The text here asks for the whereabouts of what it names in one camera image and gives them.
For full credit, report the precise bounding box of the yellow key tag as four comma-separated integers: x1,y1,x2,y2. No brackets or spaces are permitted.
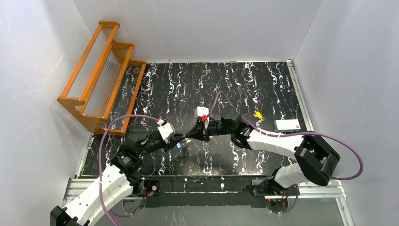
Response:
254,111,263,120

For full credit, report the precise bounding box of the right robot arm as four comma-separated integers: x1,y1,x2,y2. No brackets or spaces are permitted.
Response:
186,107,340,193

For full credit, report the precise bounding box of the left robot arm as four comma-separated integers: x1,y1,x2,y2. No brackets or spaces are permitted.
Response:
50,131,185,226

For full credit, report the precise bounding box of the white box red label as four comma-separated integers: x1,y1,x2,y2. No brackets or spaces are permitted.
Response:
274,119,301,132

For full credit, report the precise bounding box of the orange wooden rack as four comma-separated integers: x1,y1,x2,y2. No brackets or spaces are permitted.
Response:
57,20,147,134

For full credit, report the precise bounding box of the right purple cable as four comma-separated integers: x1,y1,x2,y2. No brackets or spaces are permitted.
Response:
204,90,364,216

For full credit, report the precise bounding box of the purple cable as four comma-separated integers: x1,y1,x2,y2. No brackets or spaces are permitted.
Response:
204,90,364,216
98,114,161,226

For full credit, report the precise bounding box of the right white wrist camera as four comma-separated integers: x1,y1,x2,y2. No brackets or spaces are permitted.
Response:
194,106,209,129

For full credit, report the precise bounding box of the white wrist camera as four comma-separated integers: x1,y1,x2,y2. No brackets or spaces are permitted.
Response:
194,106,209,129
157,118,176,143

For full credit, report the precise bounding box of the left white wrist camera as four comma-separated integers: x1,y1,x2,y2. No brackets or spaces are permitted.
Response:
157,118,176,143

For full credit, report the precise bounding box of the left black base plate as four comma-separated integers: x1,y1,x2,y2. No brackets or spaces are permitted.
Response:
133,179,160,197

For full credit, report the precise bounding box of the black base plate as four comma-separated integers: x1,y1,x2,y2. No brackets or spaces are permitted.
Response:
252,178,300,197
133,179,160,197

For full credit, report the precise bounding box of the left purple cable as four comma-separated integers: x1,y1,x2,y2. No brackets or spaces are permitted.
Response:
98,114,161,226

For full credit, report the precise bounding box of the aluminium frame rail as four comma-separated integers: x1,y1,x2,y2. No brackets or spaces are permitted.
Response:
59,61,354,226

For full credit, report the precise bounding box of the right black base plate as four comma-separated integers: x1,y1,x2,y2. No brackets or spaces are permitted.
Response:
252,178,300,197

